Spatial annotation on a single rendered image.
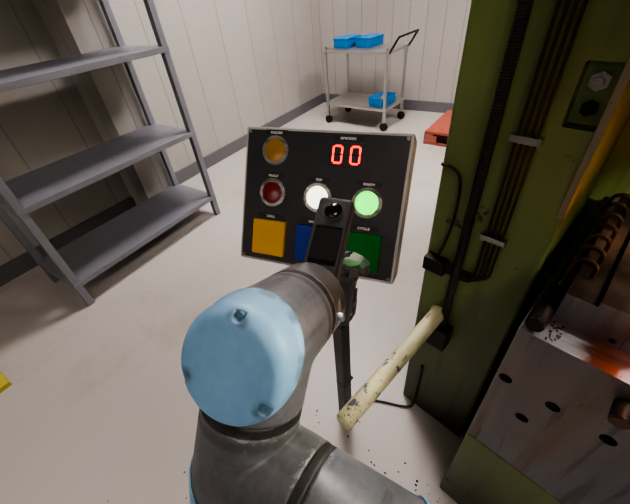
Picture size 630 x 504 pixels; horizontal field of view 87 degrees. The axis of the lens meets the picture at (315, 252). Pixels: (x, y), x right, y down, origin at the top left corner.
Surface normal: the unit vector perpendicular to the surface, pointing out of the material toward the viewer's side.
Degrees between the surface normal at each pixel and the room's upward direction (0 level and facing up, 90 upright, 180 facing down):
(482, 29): 90
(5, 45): 90
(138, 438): 0
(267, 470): 11
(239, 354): 55
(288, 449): 17
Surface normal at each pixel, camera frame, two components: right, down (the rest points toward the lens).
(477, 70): -0.70, 0.50
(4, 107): 0.84, 0.29
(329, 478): 0.02, -0.88
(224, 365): -0.32, 0.07
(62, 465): -0.08, -0.76
